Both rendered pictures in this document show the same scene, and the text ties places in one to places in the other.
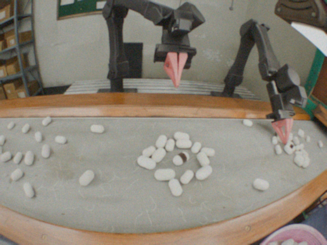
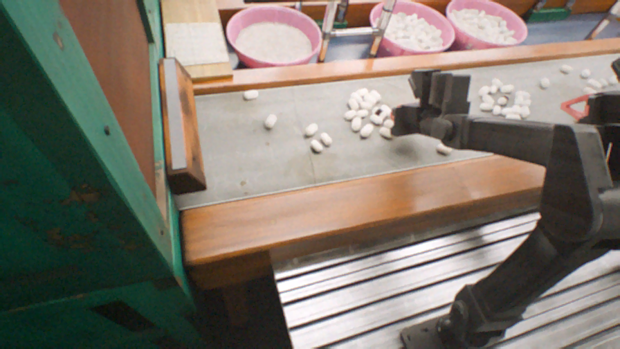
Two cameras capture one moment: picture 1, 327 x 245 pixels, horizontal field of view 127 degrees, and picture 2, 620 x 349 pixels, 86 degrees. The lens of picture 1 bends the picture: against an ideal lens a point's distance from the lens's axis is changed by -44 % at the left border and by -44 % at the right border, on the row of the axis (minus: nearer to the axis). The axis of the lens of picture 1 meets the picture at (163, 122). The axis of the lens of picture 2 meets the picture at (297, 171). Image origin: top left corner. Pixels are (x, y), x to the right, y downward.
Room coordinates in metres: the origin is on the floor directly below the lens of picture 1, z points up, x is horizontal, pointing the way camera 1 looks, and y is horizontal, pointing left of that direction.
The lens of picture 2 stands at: (0.83, -0.72, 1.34)
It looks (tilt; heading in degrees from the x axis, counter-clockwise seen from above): 56 degrees down; 167
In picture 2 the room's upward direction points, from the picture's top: 12 degrees clockwise
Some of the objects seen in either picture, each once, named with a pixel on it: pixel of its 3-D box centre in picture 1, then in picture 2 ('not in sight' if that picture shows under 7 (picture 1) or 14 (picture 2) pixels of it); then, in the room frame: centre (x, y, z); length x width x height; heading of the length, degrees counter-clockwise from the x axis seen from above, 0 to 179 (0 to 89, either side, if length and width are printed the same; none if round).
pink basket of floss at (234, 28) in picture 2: not in sight; (274, 46); (-0.02, -0.67, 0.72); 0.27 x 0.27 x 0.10
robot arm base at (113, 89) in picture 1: (116, 85); not in sight; (0.62, 0.24, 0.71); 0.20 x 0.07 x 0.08; 103
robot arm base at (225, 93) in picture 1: (228, 90); (462, 330); (0.75, -0.34, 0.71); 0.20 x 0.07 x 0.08; 103
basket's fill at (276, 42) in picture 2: not in sight; (273, 50); (-0.02, -0.67, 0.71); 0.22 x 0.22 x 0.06
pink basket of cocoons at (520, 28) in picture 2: not in sight; (478, 32); (-0.16, 0.04, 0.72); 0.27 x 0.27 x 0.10
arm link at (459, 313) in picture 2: (233, 80); (479, 318); (0.74, -0.35, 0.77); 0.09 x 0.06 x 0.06; 92
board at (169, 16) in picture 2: not in sight; (194, 36); (0.03, -0.88, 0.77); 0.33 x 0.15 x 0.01; 11
